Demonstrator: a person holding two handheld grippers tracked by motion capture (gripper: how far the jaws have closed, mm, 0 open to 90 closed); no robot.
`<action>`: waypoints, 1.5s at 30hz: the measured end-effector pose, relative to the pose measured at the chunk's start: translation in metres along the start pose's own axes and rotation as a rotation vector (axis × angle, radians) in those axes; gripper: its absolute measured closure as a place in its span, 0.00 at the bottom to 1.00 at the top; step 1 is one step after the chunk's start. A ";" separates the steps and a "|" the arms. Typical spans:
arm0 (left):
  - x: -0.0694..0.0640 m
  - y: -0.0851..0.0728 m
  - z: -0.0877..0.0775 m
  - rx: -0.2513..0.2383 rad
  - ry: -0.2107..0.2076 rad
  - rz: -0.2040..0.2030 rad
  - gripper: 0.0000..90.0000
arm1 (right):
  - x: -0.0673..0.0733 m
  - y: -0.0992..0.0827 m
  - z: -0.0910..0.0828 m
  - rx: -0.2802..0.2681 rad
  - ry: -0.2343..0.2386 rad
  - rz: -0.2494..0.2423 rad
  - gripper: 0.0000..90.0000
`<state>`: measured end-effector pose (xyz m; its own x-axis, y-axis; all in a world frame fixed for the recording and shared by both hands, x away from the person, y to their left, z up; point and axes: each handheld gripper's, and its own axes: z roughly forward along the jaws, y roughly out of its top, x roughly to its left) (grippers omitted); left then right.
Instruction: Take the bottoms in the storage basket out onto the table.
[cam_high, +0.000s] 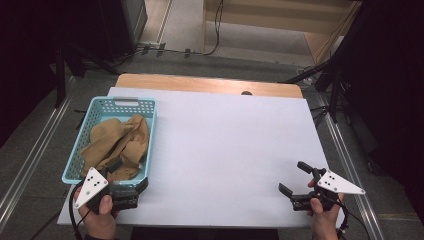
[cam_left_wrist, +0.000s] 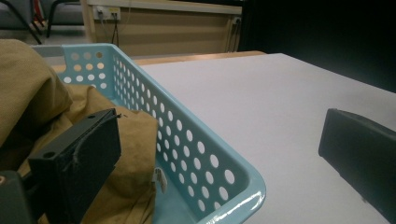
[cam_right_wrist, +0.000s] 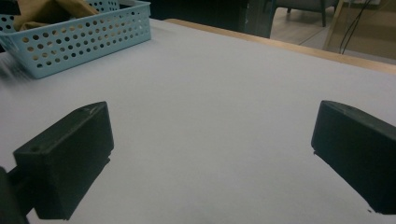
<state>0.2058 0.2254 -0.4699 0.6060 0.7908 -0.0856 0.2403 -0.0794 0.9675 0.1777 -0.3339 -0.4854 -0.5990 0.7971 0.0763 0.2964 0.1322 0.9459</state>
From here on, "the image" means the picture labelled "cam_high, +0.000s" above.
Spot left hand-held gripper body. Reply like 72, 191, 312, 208
73, 167, 140, 214

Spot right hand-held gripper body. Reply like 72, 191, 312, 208
289, 168, 366, 212

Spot tan printed pants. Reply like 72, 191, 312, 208
80, 114, 150, 182

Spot light blue plastic basket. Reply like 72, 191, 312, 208
61, 96, 158, 186

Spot person's left hand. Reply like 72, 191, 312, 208
73, 187, 118, 239

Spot person's right hand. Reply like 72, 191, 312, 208
307, 179, 345, 240

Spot white table board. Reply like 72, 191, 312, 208
57, 87, 349, 229

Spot black metal stand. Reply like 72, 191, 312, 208
279, 49, 354, 123
54, 39, 121, 108

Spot black curtain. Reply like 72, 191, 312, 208
333, 0, 424, 221
0, 0, 113, 148

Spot dark cabinet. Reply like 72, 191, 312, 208
99, 0, 148, 61

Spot beige wooden shelf unit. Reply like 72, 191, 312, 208
201, 0, 363, 66

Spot metal floor rail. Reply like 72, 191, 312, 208
0, 76, 76, 231
314, 93, 384, 240

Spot left hand-held gripper cable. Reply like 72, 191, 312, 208
68, 179, 93, 240

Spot hand-held gripper cable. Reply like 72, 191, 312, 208
68, 179, 93, 240
336, 199, 351, 240

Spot right hand-held gripper cable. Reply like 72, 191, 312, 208
336, 199, 351, 240

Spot black floor cable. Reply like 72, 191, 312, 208
309, 104, 334, 127
113, 44, 205, 66

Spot black hanging cable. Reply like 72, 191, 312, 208
203, 0, 225, 56

